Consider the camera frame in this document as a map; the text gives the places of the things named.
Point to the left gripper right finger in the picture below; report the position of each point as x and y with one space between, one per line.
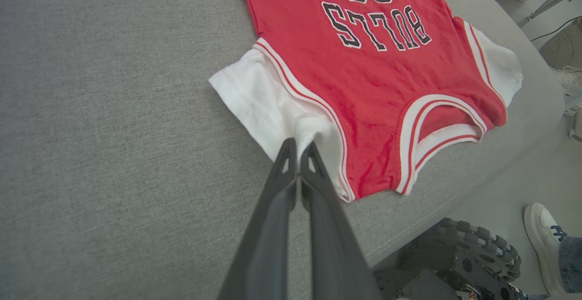
332 245

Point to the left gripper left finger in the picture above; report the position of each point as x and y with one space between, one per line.
268 236

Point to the red white basketball jersey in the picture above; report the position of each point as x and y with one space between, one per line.
373 100

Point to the black omni wheel robot base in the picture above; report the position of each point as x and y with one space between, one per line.
459 263

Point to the white sneaker blue laces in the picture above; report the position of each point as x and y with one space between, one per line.
543 241

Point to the blue jeans leg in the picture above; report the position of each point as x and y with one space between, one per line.
572 263

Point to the plain white sneaker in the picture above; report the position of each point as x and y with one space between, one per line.
569 81

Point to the grey mesh basket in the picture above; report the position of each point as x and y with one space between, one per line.
564 45

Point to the grey chair leg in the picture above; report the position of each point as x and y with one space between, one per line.
550 2

